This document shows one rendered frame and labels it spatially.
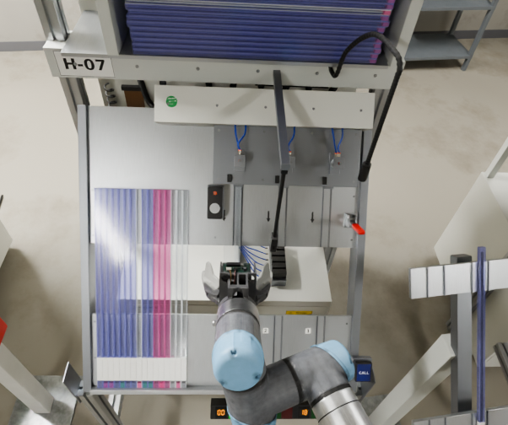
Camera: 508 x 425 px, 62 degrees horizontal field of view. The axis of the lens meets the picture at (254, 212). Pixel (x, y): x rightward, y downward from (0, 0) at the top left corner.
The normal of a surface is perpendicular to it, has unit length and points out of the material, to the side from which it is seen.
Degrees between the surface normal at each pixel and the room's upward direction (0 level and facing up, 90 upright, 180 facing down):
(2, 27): 90
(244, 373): 59
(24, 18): 90
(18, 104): 0
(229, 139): 48
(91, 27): 0
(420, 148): 0
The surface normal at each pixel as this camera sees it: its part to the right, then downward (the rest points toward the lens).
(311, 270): 0.05, -0.65
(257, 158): 0.05, 0.12
